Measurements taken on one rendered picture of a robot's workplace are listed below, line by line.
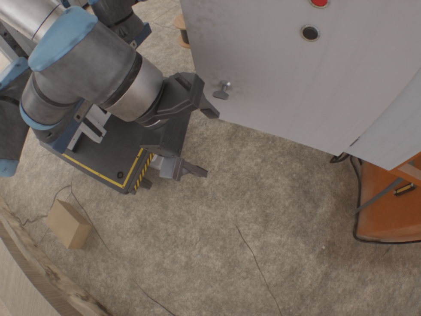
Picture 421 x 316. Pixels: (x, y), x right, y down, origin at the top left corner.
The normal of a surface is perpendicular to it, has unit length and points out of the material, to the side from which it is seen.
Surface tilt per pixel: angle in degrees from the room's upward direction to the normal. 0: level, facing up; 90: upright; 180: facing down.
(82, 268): 0
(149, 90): 69
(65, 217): 0
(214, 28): 90
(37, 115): 80
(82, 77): 83
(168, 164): 25
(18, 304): 0
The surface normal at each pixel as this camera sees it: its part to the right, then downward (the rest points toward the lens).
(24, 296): -0.10, -0.38
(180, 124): 0.84, 0.04
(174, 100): -0.51, -0.32
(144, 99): 0.65, 0.48
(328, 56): -0.36, 0.88
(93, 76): 0.40, 0.74
